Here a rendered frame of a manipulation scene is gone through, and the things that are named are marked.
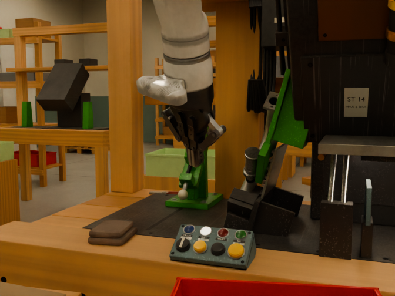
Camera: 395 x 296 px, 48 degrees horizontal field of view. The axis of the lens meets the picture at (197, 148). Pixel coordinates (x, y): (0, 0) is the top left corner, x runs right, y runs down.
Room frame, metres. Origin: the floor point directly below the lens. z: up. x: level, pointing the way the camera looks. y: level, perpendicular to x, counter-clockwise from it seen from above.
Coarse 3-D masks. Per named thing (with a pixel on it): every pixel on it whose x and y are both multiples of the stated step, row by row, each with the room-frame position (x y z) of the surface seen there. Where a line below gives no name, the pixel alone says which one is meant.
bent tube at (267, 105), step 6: (270, 96) 1.08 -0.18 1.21; (276, 96) 1.08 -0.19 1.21; (270, 102) 1.09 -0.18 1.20; (276, 102) 1.09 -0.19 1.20; (264, 108) 1.06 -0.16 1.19; (270, 108) 1.06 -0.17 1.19; (270, 114) 1.09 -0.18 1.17; (270, 120) 1.10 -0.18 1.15; (264, 132) 1.14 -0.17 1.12; (264, 138) 1.14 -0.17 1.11; (246, 186) 1.05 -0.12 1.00; (252, 186) 1.06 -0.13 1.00
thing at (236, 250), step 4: (232, 244) 0.80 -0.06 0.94; (236, 244) 0.80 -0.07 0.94; (240, 244) 0.80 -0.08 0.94; (228, 248) 0.80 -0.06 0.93; (232, 248) 0.79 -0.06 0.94; (236, 248) 0.79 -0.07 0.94; (240, 248) 0.79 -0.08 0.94; (228, 252) 0.79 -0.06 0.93; (232, 252) 0.78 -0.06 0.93; (236, 252) 0.78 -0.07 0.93; (240, 252) 0.78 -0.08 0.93; (232, 256) 0.78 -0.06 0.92; (236, 256) 0.78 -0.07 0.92; (240, 256) 0.78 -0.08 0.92
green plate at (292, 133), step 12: (288, 72) 0.97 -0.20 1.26; (288, 84) 0.98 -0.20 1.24; (288, 96) 0.98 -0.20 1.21; (276, 108) 0.98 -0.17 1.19; (288, 108) 0.98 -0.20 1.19; (276, 120) 0.98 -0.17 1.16; (288, 120) 0.98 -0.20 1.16; (276, 132) 0.99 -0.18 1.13; (288, 132) 0.98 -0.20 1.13; (300, 132) 0.97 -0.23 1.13; (276, 144) 1.09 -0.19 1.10; (288, 144) 0.98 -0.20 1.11; (300, 144) 0.97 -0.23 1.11
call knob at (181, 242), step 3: (180, 240) 0.83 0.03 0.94; (183, 240) 0.83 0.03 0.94; (186, 240) 0.83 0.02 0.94; (177, 243) 0.83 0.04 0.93; (180, 243) 0.82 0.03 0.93; (183, 243) 0.82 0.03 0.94; (186, 243) 0.82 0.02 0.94; (177, 246) 0.82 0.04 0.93; (180, 246) 0.82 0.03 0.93; (183, 246) 0.82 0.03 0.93; (186, 246) 0.82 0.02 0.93; (180, 249) 0.82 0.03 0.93; (183, 249) 0.82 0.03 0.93
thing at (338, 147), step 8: (328, 136) 0.92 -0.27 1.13; (336, 136) 0.92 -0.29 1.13; (344, 136) 0.92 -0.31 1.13; (352, 136) 0.92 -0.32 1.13; (360, 136) 0.92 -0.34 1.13; (368, 136) 0.92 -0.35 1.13; (376, 136) 0.92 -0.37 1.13; (384, 136) 0.92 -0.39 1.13; (320, 144) 0.78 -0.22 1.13; (328, 144) 0.77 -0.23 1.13; (336, 144) 0.77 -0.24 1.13; (344, 144) 0.77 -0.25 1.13; (352, 144) 0.76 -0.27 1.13; (360, 144) 0.76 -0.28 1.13; (368, 144) 0.76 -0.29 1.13; (376, 144) 0.76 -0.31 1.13; (384, 144) 0.76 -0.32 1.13; (392, 144) 0.76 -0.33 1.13; (320, 152) 0.78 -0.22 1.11; (328, 152) 0.77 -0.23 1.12; (336, 152) 0.77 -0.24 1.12; (344, 152) 0.77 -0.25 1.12; (352, 152) 0.76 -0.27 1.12; (360, 152) 0.76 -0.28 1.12; (368, 152) 0.75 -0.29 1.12; (376, 152) 0.75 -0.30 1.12; (384, 152) 0.74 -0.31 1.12; (392, 152) 0.74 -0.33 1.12; (368, 160) 0.77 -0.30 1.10; (376, 160) 0.77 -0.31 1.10; (384, 160) 0.76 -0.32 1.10; (392, 160) 0.76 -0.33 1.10
